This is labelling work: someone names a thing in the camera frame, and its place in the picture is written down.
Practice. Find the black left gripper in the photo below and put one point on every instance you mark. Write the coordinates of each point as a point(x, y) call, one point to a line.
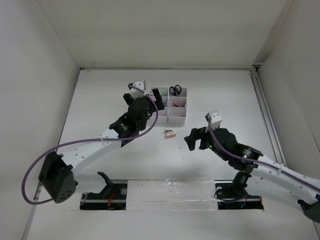
point(157, 98)

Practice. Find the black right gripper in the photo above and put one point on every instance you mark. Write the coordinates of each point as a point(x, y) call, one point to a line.
point(196, 134)

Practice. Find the pink white stapler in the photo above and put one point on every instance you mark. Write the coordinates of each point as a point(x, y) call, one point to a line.
point(168, 133)

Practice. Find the black handled scissors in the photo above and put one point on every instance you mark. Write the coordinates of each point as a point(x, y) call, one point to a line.
point(175, 90)

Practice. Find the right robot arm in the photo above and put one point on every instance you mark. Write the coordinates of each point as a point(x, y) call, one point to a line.
point(258, 174)

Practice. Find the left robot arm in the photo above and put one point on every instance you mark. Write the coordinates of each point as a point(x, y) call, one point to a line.
point(58, 171)

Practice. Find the white right organizer bin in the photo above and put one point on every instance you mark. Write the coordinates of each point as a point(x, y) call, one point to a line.
point(177, 115)

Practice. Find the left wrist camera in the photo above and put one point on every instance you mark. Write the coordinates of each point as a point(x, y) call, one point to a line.
point(137, 89)

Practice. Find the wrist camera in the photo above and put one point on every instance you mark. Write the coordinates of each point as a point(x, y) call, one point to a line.
point(214, 120)
point(137, 89)

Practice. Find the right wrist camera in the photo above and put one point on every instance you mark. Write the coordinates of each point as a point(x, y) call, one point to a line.
point(214, 120)

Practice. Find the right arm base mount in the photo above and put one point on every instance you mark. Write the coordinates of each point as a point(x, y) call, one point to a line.
point(232, 194)

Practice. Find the metal front rail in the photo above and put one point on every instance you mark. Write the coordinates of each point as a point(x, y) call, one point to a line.
point(135, 192)

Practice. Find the metal rail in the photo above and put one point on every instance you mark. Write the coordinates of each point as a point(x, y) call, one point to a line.
point(135, 192)
point(266, 115)

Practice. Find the metal rail right side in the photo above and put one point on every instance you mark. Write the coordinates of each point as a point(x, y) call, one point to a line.
point(266, 115)

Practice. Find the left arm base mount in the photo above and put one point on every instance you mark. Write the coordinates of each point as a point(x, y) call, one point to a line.
point(105, 190)

